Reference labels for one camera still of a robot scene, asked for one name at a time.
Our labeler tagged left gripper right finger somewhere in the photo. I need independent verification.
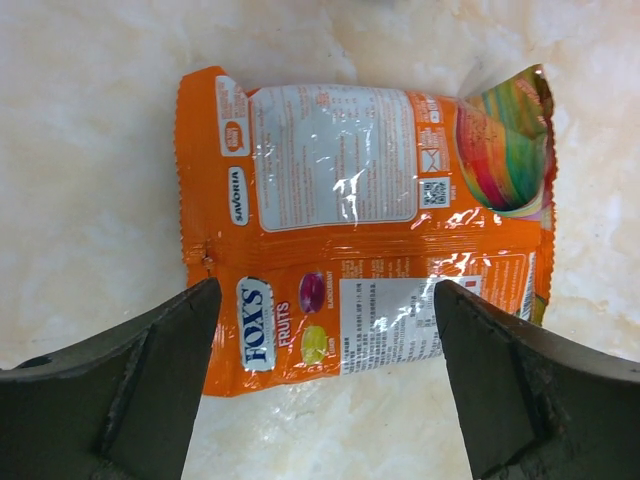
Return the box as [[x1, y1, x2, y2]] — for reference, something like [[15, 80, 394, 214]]
[[434, 280, 639, 479]]

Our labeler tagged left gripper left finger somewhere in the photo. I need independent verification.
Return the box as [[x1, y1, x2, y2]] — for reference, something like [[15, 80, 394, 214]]
[[1, 279, 222, 479]]

